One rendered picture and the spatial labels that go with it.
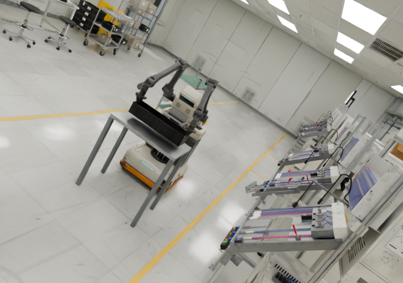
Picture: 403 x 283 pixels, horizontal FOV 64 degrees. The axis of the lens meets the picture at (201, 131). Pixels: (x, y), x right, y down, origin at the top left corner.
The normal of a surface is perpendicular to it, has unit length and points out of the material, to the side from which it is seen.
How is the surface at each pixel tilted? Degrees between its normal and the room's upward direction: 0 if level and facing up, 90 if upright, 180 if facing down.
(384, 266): 90
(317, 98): 90
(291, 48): 90
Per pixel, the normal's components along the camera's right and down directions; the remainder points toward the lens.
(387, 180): -0.36, 0.11
